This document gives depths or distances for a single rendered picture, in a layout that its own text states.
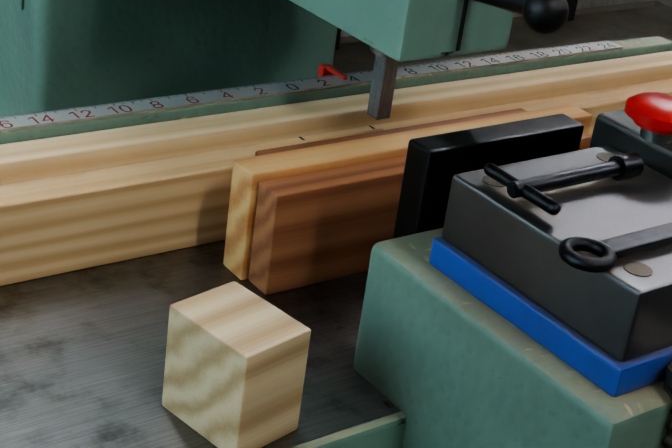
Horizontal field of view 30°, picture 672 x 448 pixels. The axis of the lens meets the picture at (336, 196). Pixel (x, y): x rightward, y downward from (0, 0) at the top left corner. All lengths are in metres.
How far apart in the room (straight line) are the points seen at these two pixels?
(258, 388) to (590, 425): 0.12
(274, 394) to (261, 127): 0.19
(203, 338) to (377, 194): 0.15
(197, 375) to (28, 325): 0.10
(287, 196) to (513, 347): 0.15
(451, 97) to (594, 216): 0.25
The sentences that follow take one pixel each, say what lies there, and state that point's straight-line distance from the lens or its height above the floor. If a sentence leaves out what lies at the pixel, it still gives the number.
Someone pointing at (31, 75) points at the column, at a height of 0.91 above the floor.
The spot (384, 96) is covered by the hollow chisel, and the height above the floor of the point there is 0.96.
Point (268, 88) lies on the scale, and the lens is 0.65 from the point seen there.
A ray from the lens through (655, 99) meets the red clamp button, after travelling 0.52.
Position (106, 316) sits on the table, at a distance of 0.55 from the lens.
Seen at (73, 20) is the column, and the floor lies 0.95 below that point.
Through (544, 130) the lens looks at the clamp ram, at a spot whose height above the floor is 0.99.
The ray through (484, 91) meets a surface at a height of 0.95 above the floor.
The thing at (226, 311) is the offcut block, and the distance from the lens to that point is 0.47.
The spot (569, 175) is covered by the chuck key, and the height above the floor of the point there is 1.01.
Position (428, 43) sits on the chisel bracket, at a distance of 0.59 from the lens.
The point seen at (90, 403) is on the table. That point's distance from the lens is 0.50.
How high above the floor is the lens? 1.19
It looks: 25 degrees down
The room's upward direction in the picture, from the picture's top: 8 degrees clockwise
